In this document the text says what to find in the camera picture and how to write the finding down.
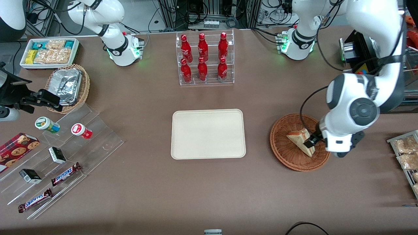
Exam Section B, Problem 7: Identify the cream plastic tray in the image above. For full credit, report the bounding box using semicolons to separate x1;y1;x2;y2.
171;109;246;160

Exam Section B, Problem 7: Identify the black box device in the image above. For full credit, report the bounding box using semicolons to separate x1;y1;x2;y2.
339;29;379;71

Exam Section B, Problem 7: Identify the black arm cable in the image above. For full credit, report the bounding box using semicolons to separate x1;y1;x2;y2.
300;86;329;137

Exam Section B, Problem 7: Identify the snickers chocolate bar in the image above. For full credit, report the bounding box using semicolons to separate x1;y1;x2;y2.
51;162;82;187
18;188;53;213

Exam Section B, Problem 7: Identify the silver foil packet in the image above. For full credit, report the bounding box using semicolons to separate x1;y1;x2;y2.
50;68;82;106

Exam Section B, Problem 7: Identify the small rice cracker bag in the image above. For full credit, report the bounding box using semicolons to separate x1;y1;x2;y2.
46;39;67;50

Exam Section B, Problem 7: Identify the black loose cable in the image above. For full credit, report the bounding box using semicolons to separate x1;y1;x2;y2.
285;222;330;235

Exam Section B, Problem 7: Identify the small black box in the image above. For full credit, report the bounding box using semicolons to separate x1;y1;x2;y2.
48;147;67;164
19;169;42;184

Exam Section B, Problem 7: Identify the red cookie box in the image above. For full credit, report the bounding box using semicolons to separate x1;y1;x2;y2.
0;133;40;174

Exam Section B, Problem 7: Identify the triangle sandwich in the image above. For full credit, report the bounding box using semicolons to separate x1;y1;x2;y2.
287;128;316;157

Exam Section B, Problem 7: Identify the red packaged item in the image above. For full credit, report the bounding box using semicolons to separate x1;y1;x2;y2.
405;15;418;34

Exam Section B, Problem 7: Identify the oval tan wicker basket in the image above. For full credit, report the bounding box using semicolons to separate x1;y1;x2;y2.
45;64;90;114

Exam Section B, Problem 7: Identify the green lid snack cup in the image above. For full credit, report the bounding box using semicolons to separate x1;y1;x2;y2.
35;117;60;134

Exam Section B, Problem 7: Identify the large rice cracker bag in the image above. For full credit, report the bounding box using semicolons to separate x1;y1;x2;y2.
34;48;72;64

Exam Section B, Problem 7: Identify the red lid snack cup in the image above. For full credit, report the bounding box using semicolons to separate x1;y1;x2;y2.
71;123;93;140

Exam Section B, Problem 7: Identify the red soda bottle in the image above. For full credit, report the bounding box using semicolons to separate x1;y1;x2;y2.
217;56;228;81
181;58;192;83
218;32;229;61
181;34;193;63
198;33;209;62
197;57;208;82

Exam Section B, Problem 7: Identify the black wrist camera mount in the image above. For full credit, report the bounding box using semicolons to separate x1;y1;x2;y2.
0;63;33;107

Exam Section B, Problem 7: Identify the clear bag of crackers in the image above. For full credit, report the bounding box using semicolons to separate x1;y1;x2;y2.
396;153;418;170
393;136;418;154

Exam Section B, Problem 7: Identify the clear acrylic bottle rack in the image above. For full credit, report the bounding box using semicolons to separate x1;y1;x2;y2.
176;29;235;86

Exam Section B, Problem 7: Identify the clear acrylic stepped display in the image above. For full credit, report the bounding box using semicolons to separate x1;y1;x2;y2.
0;104;125;220

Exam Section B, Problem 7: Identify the white plastic snack bin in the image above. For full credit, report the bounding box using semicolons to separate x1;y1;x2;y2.
20;38;80;70

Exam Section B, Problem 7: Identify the grey metal snack tray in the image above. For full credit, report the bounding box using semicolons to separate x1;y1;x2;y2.
387;130;418;199

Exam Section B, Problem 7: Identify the round brown wicker basket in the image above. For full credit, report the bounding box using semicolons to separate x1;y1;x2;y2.
270;113;331;172

